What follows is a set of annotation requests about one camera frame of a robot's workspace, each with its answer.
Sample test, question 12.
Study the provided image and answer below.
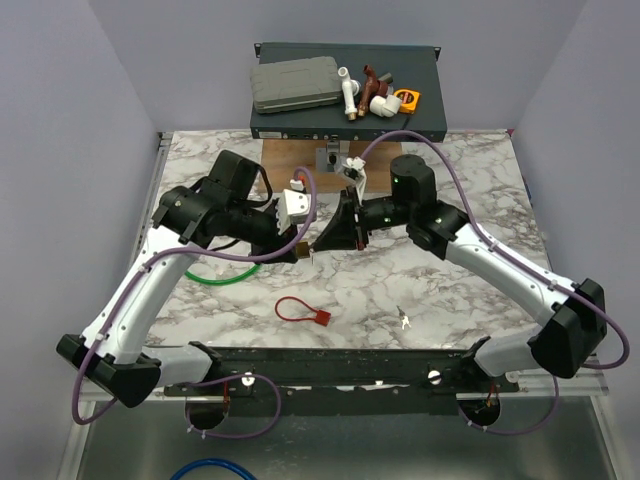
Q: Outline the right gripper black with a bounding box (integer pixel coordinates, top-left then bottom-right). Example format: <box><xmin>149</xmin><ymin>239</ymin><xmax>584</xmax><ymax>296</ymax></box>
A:
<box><xmin>312</xmin><ymin>188</ymin><xmax>413</xmax><ymax>253</ymax></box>

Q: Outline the brass padlock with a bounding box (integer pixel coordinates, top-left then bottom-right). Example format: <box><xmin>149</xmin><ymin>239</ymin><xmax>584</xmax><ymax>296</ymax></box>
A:
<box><xmin>295</xmin><ymin>241</ymin><xmax>311</xmax><ymax>259</ymax></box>

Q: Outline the small silver key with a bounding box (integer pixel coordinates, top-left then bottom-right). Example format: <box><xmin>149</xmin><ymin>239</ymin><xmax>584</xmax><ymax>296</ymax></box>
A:
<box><xmin>396</xmin><ymin>305</ymin><xmax>411</xmax><ymax>330</ymax></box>

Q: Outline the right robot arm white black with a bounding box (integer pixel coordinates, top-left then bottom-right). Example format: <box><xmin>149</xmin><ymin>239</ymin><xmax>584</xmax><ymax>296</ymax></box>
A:
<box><xmin>312</xmin><ymin>155</ymin><xmax>607</xmax><ymax>392</ymax></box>

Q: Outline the white pvc elbow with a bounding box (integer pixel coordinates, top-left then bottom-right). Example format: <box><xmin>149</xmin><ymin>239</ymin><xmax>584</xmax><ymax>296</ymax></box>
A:
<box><xmin>369</xmin><ymin>95</ymin><xmax>402</xmax><ymax>118</ymax></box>

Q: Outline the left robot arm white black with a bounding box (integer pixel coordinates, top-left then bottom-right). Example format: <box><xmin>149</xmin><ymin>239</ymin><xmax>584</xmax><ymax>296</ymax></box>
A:
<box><xmin>56</xmin><ymin>150</ymin><xmax>311</xmax><ymax>408</ymax></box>

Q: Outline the grey metal stand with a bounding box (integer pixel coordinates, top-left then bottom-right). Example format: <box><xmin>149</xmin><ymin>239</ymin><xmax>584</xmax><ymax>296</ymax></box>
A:
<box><xmin>315</xmin><ymin>140</ymin><xmax>350</xmax><ymax>173</ymax></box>

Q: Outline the wooden board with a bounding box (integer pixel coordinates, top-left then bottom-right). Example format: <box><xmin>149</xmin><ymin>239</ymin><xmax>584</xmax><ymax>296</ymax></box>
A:
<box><xmin>261</xmin><ymin>139</ymin><xmax>404</xmax><ymax>193</ymax></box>

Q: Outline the white pvc pipe fitting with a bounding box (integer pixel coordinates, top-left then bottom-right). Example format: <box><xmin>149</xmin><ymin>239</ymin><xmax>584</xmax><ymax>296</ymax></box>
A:
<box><xmin>337</xmin><ymin>67</ymin><xmax>361</xmax><ymax>121</ymax></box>

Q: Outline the brown pipe valve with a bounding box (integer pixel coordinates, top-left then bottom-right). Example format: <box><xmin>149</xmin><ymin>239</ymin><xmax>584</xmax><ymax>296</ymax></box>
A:
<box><xmin>357</xmin><ymin>64</ymin><xmax>389</xmax><ymax>117</ymax></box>

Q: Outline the yellow tape measure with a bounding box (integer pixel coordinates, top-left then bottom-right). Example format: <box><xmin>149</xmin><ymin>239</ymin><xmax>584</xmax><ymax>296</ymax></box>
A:
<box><xmin>394</xmin><ymin>89</ymin><xmax>421</xmax><ymax>115</ymax></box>

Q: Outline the grey plastic case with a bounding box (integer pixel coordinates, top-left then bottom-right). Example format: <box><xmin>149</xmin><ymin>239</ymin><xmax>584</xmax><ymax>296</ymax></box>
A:
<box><xmin>250</xmin><ymin>56</ymin><xmax>343</xmax><ymax>114</ymax></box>

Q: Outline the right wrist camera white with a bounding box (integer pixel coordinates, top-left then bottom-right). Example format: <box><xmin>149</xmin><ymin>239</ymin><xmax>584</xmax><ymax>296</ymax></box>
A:
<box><xmin>335</xmin><ymin>156</ymin><xmax>367</xmax><ymax>203</ymax></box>

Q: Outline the red cable seal lock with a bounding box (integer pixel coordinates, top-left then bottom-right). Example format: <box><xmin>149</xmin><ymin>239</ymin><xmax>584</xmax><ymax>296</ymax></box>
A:
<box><xmin>274</xmin><ymin>296</ymin><xmax>332</xmax><ymax>327</ymax></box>

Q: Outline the green cable loop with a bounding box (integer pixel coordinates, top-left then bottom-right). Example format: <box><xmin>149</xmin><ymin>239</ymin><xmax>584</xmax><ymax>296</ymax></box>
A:
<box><xmin>183</xmin><ymin>261</ymin><xmax>263</xmax><ymax>288</ymax></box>

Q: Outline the black mounting rail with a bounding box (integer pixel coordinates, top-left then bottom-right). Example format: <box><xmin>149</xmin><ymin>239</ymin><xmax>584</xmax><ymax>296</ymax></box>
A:
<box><xmin>164</xmin><ymin>347</ymin><xmax>518</xmax><ymax>416</ymax></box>

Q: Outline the dark network switch box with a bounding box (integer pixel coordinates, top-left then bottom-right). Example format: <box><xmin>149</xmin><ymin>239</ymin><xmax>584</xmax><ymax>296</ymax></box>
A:
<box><xmin>250</xmin><ymin>42</ymin><xmax>448</xmax><ymax>142</ymax></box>

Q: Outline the blue cable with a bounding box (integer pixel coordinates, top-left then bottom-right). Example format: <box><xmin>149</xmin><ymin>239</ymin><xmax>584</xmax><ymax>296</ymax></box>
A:
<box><xmin>169</xmin><ymin>457</ymin><xmax>258</xmax><ymax>480</ymax></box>

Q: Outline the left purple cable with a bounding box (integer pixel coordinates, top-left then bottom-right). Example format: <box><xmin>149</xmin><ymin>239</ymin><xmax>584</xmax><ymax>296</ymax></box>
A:
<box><xmin>72</xmin><ymin>166</ymin><xmax>318</xmax><ymax>441</ymax></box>

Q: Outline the purple cable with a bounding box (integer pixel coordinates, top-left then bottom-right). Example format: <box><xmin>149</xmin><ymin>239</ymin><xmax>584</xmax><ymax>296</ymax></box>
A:
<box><xmin>72</xmin><ymin>166</ymin><xmax>318</xmax><ymax>441</ymax></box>
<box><xmin>359</xmin><ymin>129</ymin><xmax>631</xmax><ymax>435</ymax></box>

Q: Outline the aluminium extrusion rail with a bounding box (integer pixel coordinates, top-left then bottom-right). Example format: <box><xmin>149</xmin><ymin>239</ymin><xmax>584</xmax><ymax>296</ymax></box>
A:
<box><xmin>79</xmin><ymin>354</ymin><xmax>609</xmax><ymax>403</ymax></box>

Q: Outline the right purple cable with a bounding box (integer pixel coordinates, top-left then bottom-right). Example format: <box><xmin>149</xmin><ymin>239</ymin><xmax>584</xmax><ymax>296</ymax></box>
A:
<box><xmin>359</xmin><ymin>129</ymin><xmax>631</xmax><ymax>435</ymax></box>

